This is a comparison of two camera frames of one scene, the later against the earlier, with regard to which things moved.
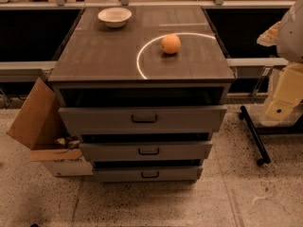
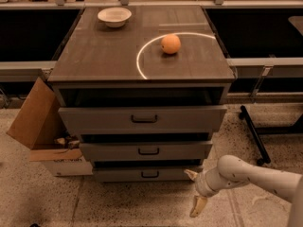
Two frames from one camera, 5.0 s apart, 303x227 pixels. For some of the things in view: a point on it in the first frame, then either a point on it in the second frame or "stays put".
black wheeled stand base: (255, 131) stays put
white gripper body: (292, 37) to (203, 184)
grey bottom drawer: (148, 174) stays put
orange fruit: (170, 43) stays put
